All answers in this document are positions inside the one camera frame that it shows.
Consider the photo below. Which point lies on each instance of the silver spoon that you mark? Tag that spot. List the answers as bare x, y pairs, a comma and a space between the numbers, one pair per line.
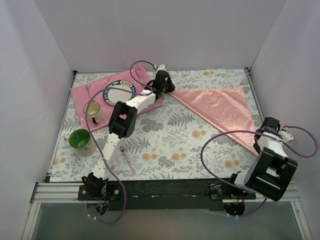
88, 92

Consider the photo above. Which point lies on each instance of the white plate dark rim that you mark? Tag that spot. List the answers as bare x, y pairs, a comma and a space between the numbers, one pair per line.
119, 90

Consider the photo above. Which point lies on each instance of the pink handled utensil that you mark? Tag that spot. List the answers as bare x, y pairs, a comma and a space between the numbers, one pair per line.
128, 161

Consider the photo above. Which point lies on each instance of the silver fork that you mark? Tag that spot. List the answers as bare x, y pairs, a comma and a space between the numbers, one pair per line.
140, 77

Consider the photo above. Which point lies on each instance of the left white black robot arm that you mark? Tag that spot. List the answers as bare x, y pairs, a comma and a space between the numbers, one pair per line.
121, 126

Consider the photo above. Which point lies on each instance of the pink floral placemat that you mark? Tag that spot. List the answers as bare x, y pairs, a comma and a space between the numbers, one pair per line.
81, 98

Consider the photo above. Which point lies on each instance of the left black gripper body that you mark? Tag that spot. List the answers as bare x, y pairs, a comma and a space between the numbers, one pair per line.
167, 85

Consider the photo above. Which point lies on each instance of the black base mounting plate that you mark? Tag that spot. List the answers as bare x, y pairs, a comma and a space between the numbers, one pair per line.
180, 194

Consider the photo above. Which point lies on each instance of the green interior floral mug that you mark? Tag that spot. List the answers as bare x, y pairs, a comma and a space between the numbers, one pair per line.
81, 141

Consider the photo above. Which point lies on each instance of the salmon pink satin napkin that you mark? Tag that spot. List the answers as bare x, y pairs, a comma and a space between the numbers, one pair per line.
226, 109

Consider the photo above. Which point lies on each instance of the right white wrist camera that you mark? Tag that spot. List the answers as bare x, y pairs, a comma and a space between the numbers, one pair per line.
286, 136

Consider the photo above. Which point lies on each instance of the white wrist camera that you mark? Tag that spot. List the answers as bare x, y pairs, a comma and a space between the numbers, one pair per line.
286, 136
161, 67

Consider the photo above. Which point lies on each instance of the cream enamel mug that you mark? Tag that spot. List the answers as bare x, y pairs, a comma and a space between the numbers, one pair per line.
94, 112

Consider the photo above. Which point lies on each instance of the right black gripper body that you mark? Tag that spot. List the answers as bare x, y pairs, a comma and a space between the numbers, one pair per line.
271, 122

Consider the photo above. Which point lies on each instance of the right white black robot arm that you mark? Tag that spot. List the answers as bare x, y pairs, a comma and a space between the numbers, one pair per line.
273, 170

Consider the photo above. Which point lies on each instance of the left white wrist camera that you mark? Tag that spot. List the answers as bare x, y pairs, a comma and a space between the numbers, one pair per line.
161, 67

